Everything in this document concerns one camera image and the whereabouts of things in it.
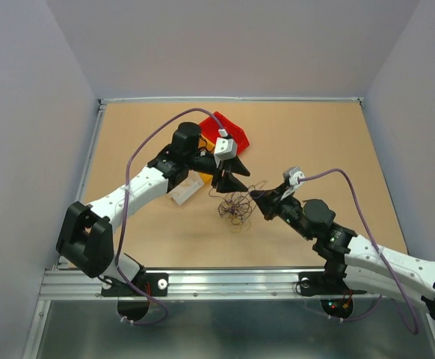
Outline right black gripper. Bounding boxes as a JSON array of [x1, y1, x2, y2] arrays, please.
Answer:
[[250, 182, 312, 241]]

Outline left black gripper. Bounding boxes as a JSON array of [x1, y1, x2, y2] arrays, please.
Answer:
[[186, 151, 250, 194]]

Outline wire bundle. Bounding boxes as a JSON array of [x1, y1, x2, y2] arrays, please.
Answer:
[[206, 179, 269, 235]]

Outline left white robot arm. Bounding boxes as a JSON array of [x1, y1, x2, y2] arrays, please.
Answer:
[[56, 122, 250, 295]]

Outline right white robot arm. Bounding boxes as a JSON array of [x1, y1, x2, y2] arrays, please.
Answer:
[[250, 186, 435, 321]]

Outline white plastic bin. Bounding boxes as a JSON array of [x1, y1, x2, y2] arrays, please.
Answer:
[[167, 173, 204, 206]]

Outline yellow plastic bin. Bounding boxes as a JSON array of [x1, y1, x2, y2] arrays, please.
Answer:
[[195, 136, 216, 183]]

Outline red plastic bin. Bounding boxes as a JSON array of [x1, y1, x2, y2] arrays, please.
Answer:
[[199, 111, 250, 155]]

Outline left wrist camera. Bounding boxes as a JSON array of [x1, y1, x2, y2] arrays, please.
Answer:
[[214, 138, 238, 162]]

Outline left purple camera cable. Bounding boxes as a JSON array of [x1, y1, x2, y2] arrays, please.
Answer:
[[114, 108, 229, 326]]

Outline purple camera cable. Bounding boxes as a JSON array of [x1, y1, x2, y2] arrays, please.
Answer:
[[114, 108, 229, 326], [298, 168, 419, 334]]

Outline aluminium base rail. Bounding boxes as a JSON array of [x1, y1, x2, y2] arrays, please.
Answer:
[[37, 266, 435, 300]]

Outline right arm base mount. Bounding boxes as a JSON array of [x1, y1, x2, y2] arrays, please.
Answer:
[[294, 261, 354, 321]]

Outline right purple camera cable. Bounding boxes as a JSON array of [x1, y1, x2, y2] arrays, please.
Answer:
[[298, 168, 419, 334]]

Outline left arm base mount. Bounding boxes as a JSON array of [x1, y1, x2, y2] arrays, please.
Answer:
[[102, 253, 169, 326]]

